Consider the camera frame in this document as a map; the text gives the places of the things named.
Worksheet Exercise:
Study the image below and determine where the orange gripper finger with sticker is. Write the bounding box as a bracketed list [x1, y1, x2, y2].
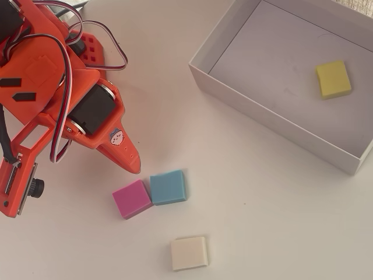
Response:
[68, 78, 142, 173]

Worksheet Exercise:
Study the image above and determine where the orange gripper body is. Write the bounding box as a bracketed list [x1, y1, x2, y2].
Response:
[0, 40, 117, 138]

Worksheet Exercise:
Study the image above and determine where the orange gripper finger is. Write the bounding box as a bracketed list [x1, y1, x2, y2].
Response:
[96, 147, 142, 174]

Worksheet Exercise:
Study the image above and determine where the yellow cuboid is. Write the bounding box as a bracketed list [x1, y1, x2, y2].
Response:
[315, 60, 353, 101]

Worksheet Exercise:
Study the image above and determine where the pink cuboid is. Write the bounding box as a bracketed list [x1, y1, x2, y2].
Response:
[112, 178, 154, 220]

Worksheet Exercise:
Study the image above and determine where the blue cuboid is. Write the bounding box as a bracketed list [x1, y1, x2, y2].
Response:
[149, 169, 188, 207]

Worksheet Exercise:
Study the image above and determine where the white cuboid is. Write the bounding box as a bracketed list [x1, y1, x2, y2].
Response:
[170, 235, 210, 272]

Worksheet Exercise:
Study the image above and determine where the white cardboard bin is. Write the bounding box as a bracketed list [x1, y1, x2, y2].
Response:
[188, 0, 373, 176]

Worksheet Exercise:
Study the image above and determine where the beige woven curtain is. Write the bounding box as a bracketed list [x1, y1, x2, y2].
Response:
[335, 0, 373, 19]

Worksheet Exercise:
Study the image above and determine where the tricolour servo cable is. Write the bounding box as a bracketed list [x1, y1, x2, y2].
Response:
[29, 0, 86, 44]
[0, 33, 75, 164]
[68, 19, 129, 71]

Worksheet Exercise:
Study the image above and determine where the thin black camera cable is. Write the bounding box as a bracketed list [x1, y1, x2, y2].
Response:
[0, 104, 17, 164]

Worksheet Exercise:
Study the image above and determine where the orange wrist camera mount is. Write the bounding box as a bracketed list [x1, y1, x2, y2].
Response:
[0, 116, 57, 219]

